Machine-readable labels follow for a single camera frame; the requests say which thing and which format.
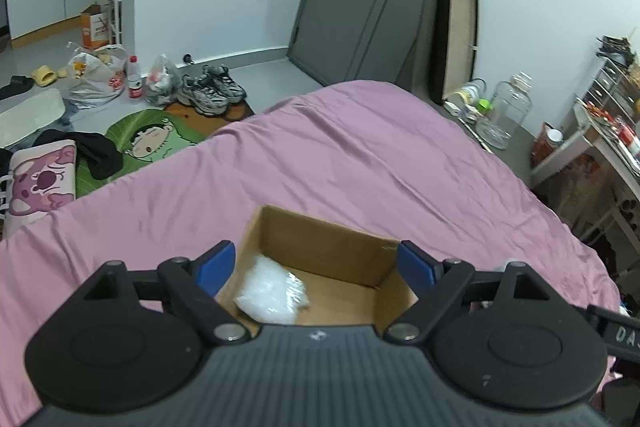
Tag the yellow slipper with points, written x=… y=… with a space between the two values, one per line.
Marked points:
x=44 y=76

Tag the clear plastic trash bag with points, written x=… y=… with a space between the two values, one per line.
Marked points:
x=161 y=85

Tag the green cartoon floor mat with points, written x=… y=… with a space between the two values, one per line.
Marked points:
x=142 y=138

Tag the brown cardboard box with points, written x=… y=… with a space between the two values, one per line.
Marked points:
x=351 y=277

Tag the black framed board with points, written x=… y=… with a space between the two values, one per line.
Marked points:
x=453 y=47

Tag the pink bed sheet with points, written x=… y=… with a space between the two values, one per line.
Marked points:
x=364 y=154

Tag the small drawer organizer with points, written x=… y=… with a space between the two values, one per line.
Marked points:
x=610 y=89

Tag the red label water bottle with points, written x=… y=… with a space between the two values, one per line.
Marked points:
x=134 y=79

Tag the clear bag of white stuffing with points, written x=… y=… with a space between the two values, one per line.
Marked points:
x=270 y=294

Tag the pink cartoon pillow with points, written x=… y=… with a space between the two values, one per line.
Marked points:
x=41 y=179

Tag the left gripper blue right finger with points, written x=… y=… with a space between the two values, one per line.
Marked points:
x=439 y=287

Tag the white printed plastic bag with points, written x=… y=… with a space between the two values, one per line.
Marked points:
x=95 y=77

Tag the black desk with white legs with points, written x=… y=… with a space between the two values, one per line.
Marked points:
x=587 y=179

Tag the black clothing on floor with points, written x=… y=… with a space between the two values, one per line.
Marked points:
x=99 y=153

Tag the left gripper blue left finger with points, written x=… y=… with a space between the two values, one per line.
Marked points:
x=192 y=287

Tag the large clear plastic jar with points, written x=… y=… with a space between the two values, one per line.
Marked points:
x=509 y=105

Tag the orange white cardboard box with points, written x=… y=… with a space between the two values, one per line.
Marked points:
x=95 y=27

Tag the black slipper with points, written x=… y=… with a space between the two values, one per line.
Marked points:
x=18 y=85

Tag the grey sneakers pair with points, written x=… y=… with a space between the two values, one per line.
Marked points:
x=211 y=93

